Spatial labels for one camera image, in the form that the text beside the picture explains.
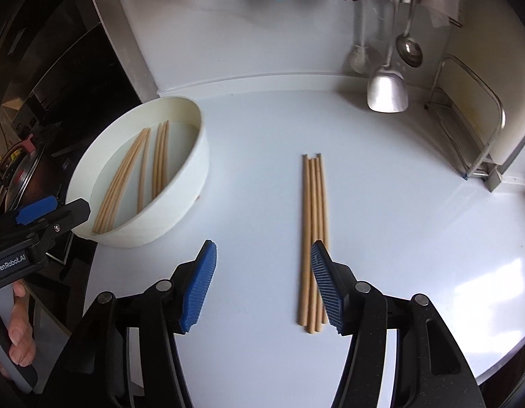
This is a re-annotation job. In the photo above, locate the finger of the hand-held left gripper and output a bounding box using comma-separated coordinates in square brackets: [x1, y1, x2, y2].
[30, 198, 92, 260]
[0, 195, 59, 239]

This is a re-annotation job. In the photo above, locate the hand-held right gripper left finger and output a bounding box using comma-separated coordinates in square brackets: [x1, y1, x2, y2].
[43, 240, 217, 408]

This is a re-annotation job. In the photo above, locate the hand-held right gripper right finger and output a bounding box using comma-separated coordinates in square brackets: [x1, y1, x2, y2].
[310, 240, 486, 408]

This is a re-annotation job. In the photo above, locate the single wooden chopstick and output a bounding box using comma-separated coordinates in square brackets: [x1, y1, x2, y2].
[304, 158, 315, 335]
[297, 154, 309, 329]
[311, 158, 323, 334]
[317, 152, 331, 324]

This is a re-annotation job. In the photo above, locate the white round basin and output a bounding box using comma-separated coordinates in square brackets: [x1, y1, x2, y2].
[66, 96, 211, 248]

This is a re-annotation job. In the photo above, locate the bunch of wooden chopsticks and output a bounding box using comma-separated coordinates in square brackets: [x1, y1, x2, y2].
[92, 120, 170, 235]

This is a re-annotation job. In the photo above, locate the person's left hand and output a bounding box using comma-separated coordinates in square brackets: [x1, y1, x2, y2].
[0, 283, 37, 367]

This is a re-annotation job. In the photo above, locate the metal pot lid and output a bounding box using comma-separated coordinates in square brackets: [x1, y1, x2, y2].
[0, 134, 43, 214]

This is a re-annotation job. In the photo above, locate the glossy black panel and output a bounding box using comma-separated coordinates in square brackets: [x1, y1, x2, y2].
[0, 0, 137, 162]

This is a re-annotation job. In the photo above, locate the metal cooking spatula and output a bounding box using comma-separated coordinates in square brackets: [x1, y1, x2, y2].
[366, 0, 410, 114]

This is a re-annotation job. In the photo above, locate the stainless steel rack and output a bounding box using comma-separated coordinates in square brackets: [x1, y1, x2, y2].
[424, 54, 507, 180]

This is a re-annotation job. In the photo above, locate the white bottle brush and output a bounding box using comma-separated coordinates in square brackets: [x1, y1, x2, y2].
[349, 0, 372, 75]

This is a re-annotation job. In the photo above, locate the metal ladle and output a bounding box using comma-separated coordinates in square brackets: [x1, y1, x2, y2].
[396, 0, 424, 68]

